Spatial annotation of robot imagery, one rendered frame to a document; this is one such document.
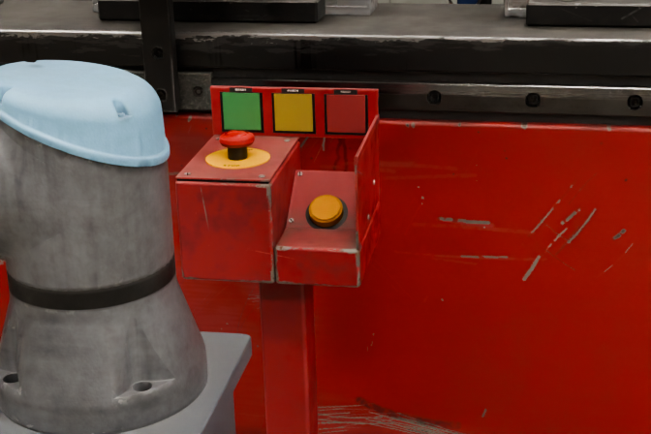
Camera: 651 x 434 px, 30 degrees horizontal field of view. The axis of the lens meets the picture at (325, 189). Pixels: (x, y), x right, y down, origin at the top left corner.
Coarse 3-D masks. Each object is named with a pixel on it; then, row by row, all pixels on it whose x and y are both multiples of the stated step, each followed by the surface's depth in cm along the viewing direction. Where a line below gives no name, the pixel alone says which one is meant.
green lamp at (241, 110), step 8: (224, 96) 142; (232, 96) 142; (240, 96) 142; (248, 96) 142; (256, 96) 141; (224, 104) 142; (232, 104) 142; (240, 104) 142; (248, 104) 142; (256, 104) 142; (224, 112) 143; (232, 112) 143; (240, 112) 142; (248, 112) 142; (256, 112) 142; (224, 120) 143; (232, 120) 143; (240, 120) 143; (248, 120) 143; (256, 120) 142; (224, 128) 143; (232, 128) 143; (240, 128) 143; (248, 128) 143; (256, 128) 143
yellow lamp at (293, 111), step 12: (276, 96) 141; (288, 96) 141; (300, 96) 140; (276, 108) 141; (288, 108) 141; (300, 108) 141; (276, 120) 142; (288, 120) 142; (300, 120) 141; (312, 120) 141
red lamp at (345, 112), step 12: (336, 96) 140; (348, 96) 139; (360, 96) 139; (336, 108) 140; (348, 108) 140; (360, 108) 140; (336, 120) 141; (348, 120) 140; (360, 120) 140; (336, 132) 141; (348, 132) 141; (360, 132) 140
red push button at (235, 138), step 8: (224, 136) 134; (232, 136) 134; (240, 136) 133; (248, 136) 134; (224, 144) 133; (232, 144) 133; (240, 144) 133; (248, 144) 134; (232, 152) 134; (240, 152) 134; (232, 160) 134
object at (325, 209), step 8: (320, 200) 136; (328, 200) 136; (336, 200) 136; (312, 208) 135; (320, 208) 135; (328, 208) 135; (336, 208) 135; (312, 216) 135; (320, 216) 135; (328, 216) 135; (336, 216) 135; (320, 224) 135; (328, 224) 135
